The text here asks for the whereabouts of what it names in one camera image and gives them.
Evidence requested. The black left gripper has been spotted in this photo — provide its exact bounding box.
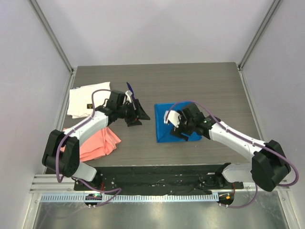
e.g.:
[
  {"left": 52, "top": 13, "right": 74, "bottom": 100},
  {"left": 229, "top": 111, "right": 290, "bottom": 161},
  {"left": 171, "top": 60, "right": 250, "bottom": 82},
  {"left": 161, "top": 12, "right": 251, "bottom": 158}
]
[{"left": 117, "top": 99, "right": 150, "bottom": 127}]

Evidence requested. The blue cloth napkin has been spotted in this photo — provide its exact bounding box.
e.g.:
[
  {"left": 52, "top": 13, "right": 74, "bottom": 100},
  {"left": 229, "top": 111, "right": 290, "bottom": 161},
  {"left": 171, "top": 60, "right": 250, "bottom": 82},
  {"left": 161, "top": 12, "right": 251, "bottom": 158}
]
[{"left": 154, "top": 101, "right": 203, "bottom": 143}]

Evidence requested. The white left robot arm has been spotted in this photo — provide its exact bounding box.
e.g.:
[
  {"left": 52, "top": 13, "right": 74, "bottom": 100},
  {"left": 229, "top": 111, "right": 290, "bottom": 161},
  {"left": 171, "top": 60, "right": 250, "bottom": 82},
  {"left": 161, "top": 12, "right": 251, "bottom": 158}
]
[{"left": 42, "top": 90, "right": 150, "bottom": 190}]

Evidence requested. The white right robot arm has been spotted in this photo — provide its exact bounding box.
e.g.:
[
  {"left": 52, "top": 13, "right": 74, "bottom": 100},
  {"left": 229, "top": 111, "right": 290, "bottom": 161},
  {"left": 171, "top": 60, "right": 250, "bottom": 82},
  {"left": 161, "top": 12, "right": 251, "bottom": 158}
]
[{"left": 164, "top": 102, "right": 293, "bottom": 192}]

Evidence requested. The purple plastic knife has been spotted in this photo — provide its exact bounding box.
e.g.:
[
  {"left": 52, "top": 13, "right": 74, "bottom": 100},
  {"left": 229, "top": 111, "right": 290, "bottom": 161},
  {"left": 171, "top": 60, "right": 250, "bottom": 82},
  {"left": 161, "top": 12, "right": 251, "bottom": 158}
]
[{"left": 127, "top": 82, "right": 135, "bottom": 100}]

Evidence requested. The pink folded cloth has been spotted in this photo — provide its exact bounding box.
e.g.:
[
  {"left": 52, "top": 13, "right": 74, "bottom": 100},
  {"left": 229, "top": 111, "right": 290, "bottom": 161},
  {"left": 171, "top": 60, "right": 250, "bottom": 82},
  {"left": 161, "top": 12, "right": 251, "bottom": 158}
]
[{"left": 59, "top": 126, "right": 122, "bottom": 162}]

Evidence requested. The white folded cloth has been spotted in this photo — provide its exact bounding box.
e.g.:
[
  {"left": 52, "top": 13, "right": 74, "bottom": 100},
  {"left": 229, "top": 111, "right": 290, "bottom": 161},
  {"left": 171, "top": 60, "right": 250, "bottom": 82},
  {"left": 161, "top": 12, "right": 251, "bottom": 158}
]
[{"left": 67, "top": 82, "right": 111, "bottom": 119}]

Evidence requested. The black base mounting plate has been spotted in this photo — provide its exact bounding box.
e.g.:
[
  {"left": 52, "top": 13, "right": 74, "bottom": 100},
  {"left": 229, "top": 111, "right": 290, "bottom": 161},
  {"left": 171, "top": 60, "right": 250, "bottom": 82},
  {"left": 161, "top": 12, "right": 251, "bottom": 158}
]
[{"left": 88, "top": 165, "right": 244, "bottom": 195}]

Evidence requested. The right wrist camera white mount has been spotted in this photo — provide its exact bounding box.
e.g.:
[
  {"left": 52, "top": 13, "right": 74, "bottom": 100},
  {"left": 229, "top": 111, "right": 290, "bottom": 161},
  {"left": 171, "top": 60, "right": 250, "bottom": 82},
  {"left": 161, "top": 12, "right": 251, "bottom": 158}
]
[{"left": 164, "top": 110, "right": 181, "bottom": 128}]

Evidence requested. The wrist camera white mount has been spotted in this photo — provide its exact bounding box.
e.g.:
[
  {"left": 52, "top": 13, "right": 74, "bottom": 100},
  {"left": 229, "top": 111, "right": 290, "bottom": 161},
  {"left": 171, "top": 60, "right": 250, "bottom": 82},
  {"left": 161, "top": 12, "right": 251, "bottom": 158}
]
[
  {"left": 164, "top": 110, "right": 181, "bottom": 128},
  {"left": 125, "top": 90, "right": 133, "bottom": 103}
]

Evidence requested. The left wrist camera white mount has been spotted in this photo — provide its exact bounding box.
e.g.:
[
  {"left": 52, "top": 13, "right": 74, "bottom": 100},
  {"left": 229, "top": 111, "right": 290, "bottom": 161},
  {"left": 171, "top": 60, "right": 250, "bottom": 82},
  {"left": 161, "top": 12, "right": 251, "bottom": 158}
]
[{"left": 125, "top": 90, "right": 133, "bottom": 103}]

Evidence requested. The slotted cable duct rail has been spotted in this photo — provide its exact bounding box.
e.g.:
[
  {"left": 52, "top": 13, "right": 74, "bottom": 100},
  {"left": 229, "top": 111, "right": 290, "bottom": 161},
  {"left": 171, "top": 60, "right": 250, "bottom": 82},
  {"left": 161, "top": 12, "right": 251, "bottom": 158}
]
[{"left": 40, "top": 192, "right": 219, "bottom": 203}]

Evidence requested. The horizontal aluminium frame rail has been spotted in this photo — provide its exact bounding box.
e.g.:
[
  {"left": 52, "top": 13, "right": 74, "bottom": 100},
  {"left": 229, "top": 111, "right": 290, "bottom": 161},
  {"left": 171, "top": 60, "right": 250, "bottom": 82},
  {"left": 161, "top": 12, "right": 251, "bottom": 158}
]
[{"left": 29, "top": 174, "right": 291, "bottom": 194}]

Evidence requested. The left aluminium frame post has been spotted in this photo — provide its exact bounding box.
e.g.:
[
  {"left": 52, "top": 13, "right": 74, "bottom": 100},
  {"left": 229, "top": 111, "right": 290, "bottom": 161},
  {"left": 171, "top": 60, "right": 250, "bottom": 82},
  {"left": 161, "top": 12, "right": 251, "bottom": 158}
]
[{"left": 28, "top": 0, "right": 75, "bottom": 73}]

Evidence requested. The aluminium frame post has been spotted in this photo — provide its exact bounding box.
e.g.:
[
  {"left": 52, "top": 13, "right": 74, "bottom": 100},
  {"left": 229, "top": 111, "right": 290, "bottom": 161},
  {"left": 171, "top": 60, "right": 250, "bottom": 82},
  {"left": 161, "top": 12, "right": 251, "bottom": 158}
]
[
  {"left": 238, "top": 0, "right": 284, "bottom": 70},
  {"left": 28, "top": 0, "right": 75, "bottom": 73}
]

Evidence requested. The right aluminium frame post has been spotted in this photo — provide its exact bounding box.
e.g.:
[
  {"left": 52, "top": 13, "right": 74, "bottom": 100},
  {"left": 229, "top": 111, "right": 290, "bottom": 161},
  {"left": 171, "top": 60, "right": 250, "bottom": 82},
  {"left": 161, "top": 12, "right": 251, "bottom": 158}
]
[{"left": 238, "top": 0, "right": 284, "bottom": 70}]

